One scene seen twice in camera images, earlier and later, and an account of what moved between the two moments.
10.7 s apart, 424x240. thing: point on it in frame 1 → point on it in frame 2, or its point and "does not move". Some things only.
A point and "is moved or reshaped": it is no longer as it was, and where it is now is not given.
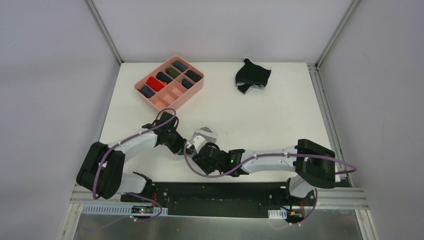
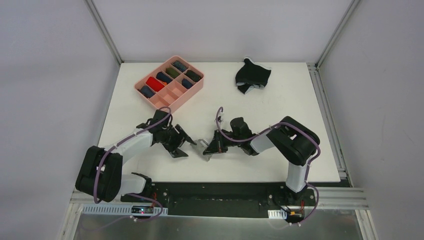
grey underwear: x=206 y=131 is moved or reshaped
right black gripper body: x=201 y=133 → x=218 y=143
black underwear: x=249 y=75 does not move
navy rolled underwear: x=161 y=76 does not move
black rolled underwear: x=193 y=76 does not move
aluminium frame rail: x=83 y=195 does not move
